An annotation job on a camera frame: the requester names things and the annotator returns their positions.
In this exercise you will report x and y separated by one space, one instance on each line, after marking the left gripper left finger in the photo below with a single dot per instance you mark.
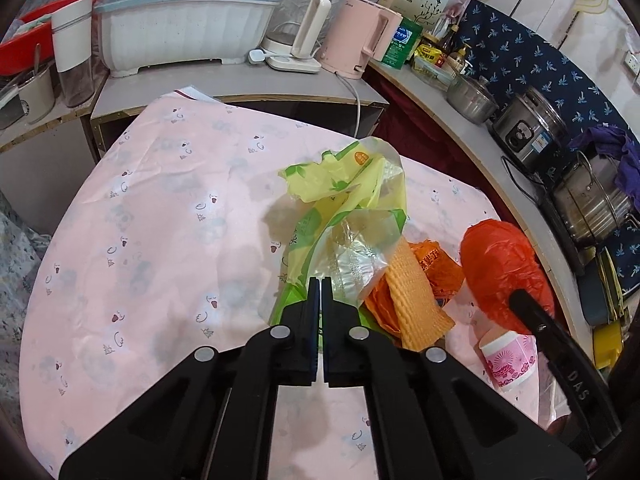
212 415

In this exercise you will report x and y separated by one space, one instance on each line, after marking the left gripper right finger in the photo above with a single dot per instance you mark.
431 417

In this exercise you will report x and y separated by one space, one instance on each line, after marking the pink patterned paper cup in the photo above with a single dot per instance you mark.
509 356

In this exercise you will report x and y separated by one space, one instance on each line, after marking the orange printed plastic bag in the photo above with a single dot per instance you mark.
444 274

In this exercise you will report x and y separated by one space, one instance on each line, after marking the red plastic bag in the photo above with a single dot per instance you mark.
496 259

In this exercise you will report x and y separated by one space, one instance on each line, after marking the yellow green snack bag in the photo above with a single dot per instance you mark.
356 203

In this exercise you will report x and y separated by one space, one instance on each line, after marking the orange foam fruit net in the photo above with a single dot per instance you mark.
421 321

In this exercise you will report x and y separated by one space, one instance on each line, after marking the yellow electric pot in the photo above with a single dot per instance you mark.
607 344

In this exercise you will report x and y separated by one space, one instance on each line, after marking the stacked blue yellow basins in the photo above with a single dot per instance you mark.
601 292

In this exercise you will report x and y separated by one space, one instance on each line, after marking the black induction cooktop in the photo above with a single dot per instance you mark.
578 256

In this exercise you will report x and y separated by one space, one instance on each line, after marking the large steel steamer pot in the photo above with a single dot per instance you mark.
589 203

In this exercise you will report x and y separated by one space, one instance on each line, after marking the purple cloth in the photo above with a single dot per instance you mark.
617 143

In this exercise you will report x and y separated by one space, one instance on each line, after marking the silver rice cooker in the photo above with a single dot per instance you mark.
528 129

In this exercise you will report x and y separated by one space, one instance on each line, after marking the small steel pot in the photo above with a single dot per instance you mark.
471 99

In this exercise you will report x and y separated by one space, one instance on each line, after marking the yellow label jar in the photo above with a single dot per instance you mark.
430 53

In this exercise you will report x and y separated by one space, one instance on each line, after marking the white power plug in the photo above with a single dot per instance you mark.
257 56

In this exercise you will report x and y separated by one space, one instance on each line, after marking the dark sauce bottle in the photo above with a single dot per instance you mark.
447 41

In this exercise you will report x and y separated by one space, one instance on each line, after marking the green canister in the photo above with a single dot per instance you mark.
403 42

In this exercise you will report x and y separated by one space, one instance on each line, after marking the pink electric kettle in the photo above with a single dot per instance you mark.
361 32

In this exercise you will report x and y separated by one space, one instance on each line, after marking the white blender cup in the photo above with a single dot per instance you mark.
71 36

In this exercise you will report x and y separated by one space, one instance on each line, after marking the white glass kettle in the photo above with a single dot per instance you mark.
292 38

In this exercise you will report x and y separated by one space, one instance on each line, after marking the red basket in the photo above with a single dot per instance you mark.
18 53

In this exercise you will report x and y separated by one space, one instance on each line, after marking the white dish rack with lid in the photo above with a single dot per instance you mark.
139 33

